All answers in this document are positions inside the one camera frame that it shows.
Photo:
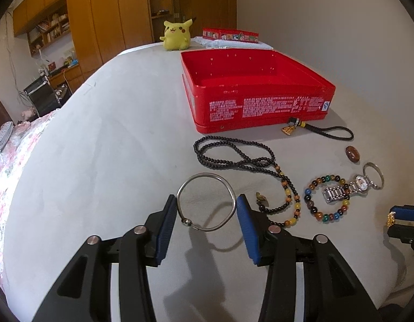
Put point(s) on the thin silver bangle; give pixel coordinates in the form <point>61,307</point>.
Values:
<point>187,221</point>

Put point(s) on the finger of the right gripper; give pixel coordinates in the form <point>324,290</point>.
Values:
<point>405,233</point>
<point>405,213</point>

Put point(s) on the red tin box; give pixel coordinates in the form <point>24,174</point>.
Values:
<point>230,89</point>

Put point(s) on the silver bangle large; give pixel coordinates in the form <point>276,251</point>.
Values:
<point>375,185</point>

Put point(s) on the yellow Pikachu plush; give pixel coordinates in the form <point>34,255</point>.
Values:
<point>177,35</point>

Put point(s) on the wooden door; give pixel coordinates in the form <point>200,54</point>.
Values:
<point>209,14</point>

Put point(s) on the black braided cord charm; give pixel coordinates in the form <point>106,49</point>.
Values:
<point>294,123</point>

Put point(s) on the red tin lid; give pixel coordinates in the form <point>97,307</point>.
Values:
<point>230,35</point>

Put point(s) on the silver wristwatch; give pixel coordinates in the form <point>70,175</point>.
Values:
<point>359,184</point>

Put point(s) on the wooden desk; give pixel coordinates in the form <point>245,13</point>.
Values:
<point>72,77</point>

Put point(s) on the black office chair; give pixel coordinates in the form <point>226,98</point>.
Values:
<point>42,96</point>

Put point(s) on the floral bedspread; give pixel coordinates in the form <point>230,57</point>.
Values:
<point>13,159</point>

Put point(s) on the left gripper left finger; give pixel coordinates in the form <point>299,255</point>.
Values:
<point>82,292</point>

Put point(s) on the wooden wardrobe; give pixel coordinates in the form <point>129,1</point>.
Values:
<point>100,29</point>

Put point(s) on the white folded towel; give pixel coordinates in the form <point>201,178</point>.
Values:
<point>224,44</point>

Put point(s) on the gold pendant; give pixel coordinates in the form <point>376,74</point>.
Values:
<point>390,219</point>

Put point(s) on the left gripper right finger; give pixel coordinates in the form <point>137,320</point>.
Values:
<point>332,291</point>

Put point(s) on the folded blue white cloth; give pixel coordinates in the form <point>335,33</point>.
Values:
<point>6,131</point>

